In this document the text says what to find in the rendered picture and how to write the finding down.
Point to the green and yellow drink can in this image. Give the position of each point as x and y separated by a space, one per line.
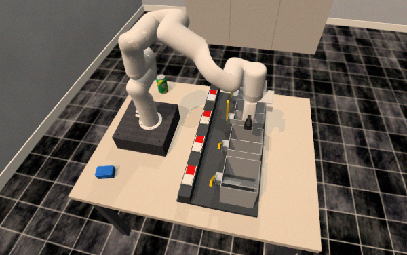
162 84

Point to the small blue box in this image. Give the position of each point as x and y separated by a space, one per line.
107 171

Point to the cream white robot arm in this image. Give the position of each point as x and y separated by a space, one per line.
170 26

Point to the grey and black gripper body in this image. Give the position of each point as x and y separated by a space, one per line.
249 109

